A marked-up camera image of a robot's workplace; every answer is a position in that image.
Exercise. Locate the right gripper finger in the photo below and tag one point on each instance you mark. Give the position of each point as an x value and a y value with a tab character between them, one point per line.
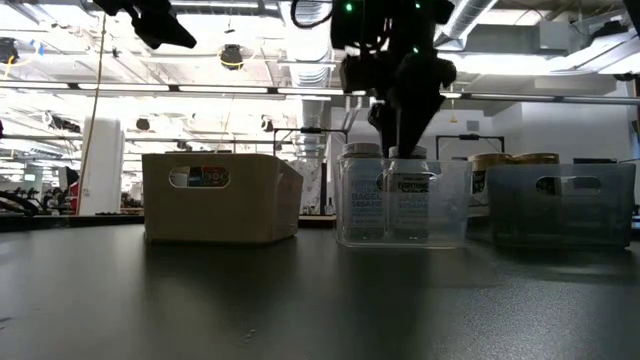
412	125
386	125

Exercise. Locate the clear plastic bin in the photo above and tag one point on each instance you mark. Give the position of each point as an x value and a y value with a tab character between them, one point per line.
450	220

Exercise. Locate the brown-lid spice jar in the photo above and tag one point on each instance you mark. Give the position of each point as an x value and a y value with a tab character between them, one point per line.
487	160
535	159

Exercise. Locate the white plastic bin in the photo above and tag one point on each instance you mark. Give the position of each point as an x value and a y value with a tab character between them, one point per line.
225	215

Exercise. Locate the dark smoky plastic bin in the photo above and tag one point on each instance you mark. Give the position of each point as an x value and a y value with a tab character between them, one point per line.
575	220

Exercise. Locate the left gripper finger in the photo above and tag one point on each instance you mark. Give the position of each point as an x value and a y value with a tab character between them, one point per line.
162	32

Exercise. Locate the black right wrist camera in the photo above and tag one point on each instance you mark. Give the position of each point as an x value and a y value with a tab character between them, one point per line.
362	72

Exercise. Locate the long ceiling light bar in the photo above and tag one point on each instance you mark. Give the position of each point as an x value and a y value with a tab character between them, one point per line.
225	89

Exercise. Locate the black ceiling lamp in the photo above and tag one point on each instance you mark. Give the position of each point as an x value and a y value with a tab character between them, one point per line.
231	57

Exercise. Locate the white pillar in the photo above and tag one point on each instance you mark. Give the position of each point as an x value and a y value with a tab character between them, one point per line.
102	170

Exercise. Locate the black aluminium table frame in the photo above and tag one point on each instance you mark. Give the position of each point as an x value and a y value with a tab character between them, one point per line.
75	222

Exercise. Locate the smooth silver air duct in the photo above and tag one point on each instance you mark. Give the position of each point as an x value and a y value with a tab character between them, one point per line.
470	17

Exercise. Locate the corrugated silver air duct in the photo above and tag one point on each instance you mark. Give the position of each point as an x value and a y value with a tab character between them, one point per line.
310	60

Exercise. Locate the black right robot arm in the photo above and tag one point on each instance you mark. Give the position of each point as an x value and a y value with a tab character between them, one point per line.
634	7

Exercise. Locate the red-lid spice tin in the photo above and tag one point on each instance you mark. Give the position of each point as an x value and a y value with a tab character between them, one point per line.
214	176

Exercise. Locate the white-lid spice jar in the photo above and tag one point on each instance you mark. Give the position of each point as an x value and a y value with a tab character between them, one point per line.
361	200
409	200

